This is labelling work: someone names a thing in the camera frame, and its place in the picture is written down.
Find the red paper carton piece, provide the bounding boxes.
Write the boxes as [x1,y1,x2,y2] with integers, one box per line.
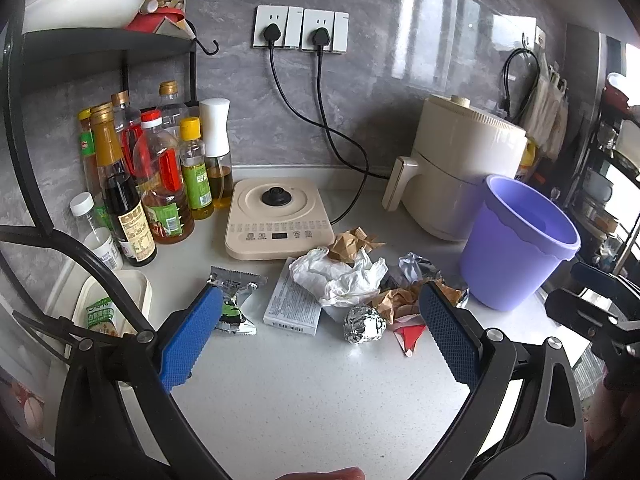
[394,324,426,358]

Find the aluminium foil ball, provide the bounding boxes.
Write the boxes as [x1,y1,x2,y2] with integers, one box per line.
[343,304,386,344]

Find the black dish rack right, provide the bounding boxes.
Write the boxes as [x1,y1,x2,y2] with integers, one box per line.
[560,24,640,276]

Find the silver snack wrapper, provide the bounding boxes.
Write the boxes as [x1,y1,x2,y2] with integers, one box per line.
[208,266,268,336]

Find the brown torn paper bag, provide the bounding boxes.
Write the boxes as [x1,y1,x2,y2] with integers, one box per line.
[370,278,468,324]

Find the purple plastic bucket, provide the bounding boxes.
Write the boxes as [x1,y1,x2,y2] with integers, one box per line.
[459,174,582,312]

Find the silver crumpled foil wrapper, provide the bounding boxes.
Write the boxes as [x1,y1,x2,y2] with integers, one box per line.
[398,252,442,284]

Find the white tray with packet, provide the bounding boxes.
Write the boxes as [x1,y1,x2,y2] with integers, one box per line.
[44,264,152,335]

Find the small white cardboard box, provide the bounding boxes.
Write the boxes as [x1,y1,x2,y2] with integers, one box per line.
[262,258,322,336]

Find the dark soy sauce bottle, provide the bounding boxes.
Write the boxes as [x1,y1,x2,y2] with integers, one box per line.
[90,103,156,266]

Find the white crumpled plastic bag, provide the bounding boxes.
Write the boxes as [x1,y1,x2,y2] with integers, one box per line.
[288,247,388,308]

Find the yellow detergent bottle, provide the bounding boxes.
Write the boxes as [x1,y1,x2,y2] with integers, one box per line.
[515,139,538,181]

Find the small white cap jar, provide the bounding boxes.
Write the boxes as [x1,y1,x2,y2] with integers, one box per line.
[70,192,122,271]

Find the brown crumpled paper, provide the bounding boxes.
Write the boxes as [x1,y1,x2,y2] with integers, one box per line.
[328,226,384,264]

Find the cream air fryer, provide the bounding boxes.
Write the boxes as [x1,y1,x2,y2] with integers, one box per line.
[382,94,527,243]

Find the beige induction cooker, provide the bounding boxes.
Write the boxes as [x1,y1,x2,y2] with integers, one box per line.
[224,178,335,261]

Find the yellow cap green label bottle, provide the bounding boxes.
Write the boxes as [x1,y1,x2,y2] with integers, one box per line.
[179,117,214,220]

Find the hanging cloth bags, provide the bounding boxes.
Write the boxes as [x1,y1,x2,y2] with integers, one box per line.
[521,58,568,162]

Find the white top oil sprayer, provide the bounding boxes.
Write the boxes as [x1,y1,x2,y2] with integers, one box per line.
[198,98,233,209]

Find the red cap oil bottle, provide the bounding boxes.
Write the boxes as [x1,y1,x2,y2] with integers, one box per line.
[132,108,194,245]

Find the green label sauce bottle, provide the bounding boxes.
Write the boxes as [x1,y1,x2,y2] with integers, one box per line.
[77,108,102,200]

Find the red label sauce bottle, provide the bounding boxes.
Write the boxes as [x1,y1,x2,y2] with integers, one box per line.
[111,90,142,176]

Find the gold cap clear bottle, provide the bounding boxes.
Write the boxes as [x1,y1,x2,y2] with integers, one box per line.
[157,80,189,138]

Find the black metal shelf rack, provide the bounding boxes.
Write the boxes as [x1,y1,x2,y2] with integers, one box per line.
[0,0,222,470]

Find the red container on shelf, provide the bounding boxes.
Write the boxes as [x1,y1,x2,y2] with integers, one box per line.
[126,0,184,34]

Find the white bowl on shelf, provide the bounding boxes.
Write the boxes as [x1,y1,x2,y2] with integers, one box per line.
[23,0,145,34]

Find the black hanging cable loop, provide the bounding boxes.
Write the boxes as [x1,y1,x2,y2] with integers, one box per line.
[499,34,542,124]

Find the left black power cable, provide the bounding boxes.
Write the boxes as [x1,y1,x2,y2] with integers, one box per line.
[262,22,392,181]

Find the black power cable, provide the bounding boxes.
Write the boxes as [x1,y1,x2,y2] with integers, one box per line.
[262,22,392,181]
[310,27,371,226]

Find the right black power cable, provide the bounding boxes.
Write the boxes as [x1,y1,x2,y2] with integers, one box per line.
[310,27,371,226]

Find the white double wall socket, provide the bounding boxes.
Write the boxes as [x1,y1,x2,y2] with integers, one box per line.
[252,6,349,54]

